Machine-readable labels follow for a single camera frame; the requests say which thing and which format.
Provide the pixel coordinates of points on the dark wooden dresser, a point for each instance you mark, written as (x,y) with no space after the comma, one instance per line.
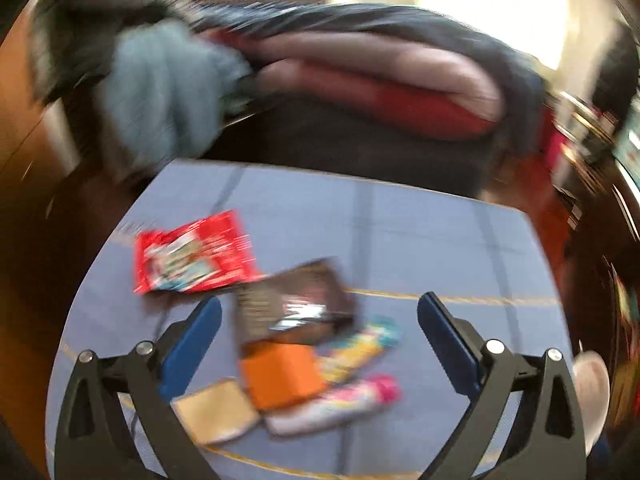
(600,170)

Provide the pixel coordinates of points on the small orange box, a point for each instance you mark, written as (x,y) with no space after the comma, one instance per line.
(280,375)

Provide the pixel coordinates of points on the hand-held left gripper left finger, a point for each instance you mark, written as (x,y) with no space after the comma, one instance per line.
(192,340)

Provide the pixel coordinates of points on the red snack wrapper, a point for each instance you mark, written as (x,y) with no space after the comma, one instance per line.
(192,255)

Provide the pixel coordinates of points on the dark brown packet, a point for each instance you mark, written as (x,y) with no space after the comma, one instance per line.
(295,300)

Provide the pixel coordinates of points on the grey patterned blanket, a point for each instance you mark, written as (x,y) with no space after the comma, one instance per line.
(95,15)

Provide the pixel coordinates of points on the folded pink grey quilt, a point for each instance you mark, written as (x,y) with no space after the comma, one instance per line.
(380,90)

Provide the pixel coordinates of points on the light blue fleece blanket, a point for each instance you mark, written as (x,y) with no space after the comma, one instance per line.
(165,95)

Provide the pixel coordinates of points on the blue checked tablecloth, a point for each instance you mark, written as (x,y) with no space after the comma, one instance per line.
(400,240)

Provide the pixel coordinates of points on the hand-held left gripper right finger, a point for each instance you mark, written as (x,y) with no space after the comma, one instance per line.
(447,345)

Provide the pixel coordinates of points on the teal yellow packet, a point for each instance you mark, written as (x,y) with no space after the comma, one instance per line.
(360,347)

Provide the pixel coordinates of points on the small cream box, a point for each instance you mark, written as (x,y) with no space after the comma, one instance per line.
(215,412)

